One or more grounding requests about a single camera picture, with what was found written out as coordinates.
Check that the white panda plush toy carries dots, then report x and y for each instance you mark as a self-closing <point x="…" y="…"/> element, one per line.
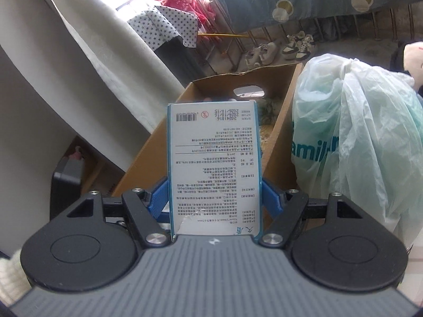
<point x="408" y="58"/>

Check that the white plastic bag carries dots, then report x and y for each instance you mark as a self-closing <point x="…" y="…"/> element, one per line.
<point x="357" y="130"/>

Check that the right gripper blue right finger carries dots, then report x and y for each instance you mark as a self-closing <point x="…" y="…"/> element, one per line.
<point x="273" y="198"/>

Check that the white sneaker pair right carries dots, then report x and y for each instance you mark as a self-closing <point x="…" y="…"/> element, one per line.
<point x="300" y="47"/>

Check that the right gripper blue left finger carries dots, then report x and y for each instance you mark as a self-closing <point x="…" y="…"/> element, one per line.
<point x="158" y="199"/>

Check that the white curtain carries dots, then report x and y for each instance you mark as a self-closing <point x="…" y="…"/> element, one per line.
<point x="87" y="73"/>

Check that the polka dot cloth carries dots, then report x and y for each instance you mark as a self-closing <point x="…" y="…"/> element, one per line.
<point x="159" y="25"/>

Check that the white sneaker pair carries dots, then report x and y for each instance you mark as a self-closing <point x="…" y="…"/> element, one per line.
<point x="300" y="47"/>
<point x="263" y="55"/>

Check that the white printed medicine box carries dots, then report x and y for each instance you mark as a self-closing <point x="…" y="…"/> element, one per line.
<point x="214" y="168"/>

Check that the white sneaker pair left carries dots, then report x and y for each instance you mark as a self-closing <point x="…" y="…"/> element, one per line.
<point x="263" y="55"/>

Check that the cardboard box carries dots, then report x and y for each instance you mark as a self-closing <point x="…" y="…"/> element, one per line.
<point x="150" y="165"/>

